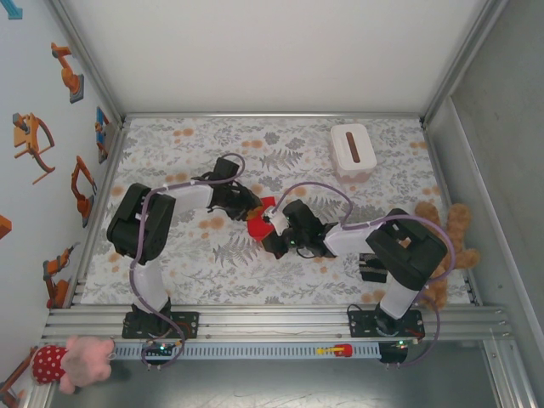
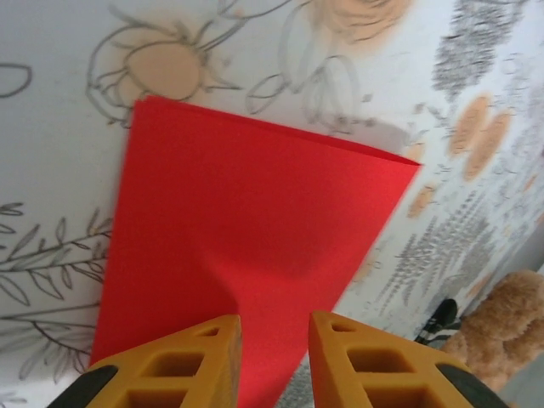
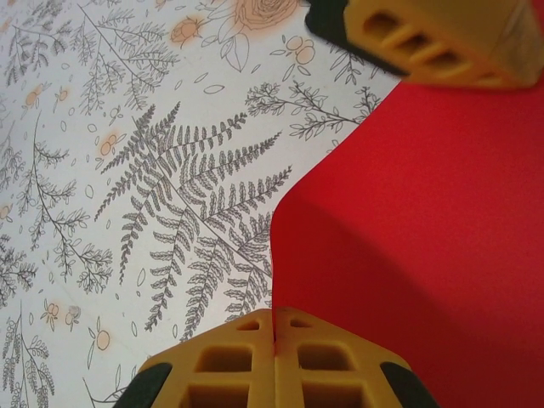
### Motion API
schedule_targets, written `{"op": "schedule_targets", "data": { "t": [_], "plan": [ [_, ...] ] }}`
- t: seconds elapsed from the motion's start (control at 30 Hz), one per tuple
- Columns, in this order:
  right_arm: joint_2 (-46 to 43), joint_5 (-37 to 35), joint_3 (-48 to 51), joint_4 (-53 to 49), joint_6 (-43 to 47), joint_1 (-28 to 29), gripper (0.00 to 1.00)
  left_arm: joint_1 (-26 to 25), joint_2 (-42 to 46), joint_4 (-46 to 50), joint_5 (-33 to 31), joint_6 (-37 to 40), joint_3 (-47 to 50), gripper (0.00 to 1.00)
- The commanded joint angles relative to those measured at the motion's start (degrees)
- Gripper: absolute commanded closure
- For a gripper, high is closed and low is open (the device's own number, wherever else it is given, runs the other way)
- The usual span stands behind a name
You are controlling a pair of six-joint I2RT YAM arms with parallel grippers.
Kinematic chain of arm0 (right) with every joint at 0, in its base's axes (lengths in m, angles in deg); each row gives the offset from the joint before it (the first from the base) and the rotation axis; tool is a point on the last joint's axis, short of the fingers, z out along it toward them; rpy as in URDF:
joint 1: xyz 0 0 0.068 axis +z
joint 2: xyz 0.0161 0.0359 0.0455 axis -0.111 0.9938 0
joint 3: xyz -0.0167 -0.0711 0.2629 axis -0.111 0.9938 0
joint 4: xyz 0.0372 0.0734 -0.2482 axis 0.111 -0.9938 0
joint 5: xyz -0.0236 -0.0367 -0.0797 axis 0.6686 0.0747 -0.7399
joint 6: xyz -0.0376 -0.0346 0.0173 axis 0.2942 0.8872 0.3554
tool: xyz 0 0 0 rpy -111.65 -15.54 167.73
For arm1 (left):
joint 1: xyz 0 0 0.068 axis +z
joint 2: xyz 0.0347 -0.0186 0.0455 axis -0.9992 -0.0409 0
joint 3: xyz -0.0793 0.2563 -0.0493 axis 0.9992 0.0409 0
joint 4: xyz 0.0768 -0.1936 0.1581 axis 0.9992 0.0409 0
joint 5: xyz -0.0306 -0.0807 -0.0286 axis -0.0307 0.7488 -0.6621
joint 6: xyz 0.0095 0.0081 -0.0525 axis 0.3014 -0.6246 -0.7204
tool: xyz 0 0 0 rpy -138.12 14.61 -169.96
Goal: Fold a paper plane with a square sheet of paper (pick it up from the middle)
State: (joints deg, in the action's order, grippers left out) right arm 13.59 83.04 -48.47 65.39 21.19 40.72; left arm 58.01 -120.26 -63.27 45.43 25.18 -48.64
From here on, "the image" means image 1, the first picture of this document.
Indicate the red cloth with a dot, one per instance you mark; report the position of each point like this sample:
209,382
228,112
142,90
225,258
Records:
260,229

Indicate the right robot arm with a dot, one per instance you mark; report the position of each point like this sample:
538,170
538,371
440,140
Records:
408,255

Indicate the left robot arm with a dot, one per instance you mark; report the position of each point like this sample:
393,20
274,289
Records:
140,221

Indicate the black white striped cloth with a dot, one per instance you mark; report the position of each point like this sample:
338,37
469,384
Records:
373,270

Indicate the floral table cloth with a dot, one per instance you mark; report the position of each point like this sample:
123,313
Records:
212,276

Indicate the white tissue box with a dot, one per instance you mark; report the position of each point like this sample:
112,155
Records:
353,149

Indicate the red yellow toy tool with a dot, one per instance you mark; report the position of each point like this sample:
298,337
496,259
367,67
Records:
338,350

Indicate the small circuit board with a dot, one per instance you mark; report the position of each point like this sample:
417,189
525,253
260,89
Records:
401,344
161,348

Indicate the brown teddy bear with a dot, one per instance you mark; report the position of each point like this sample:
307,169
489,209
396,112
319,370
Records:
461,221

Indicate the orange grey gripper sticker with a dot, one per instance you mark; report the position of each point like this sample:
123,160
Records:
30,140

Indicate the pink plush pig toy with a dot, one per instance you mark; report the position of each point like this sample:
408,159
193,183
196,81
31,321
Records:
85,361

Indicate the wide aluminium frame rail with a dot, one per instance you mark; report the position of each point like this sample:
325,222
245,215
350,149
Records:
272,323

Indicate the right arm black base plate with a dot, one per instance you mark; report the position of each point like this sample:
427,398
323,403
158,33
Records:
357,325

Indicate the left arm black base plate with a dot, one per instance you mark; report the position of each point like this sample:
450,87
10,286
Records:
191,325

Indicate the blue orange wall sticker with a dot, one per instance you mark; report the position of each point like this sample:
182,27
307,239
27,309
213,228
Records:
102,132

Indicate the aluminium frame post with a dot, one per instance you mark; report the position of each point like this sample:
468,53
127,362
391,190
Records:
465,64
89,64

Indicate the orange block wall sticker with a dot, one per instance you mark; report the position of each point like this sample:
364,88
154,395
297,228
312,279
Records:
4,227

